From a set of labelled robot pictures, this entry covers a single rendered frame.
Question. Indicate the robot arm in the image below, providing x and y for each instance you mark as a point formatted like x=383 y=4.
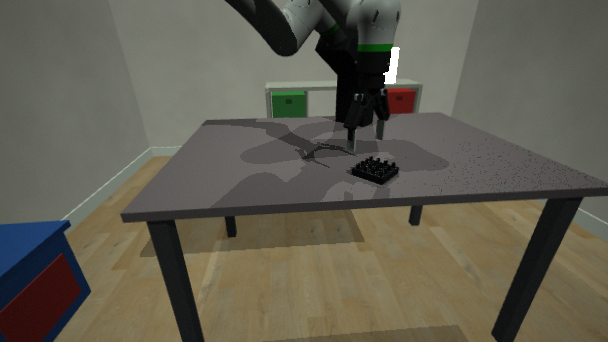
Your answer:
x=372 y=22

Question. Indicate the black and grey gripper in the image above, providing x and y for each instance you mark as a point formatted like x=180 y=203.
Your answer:
x=358 y=108

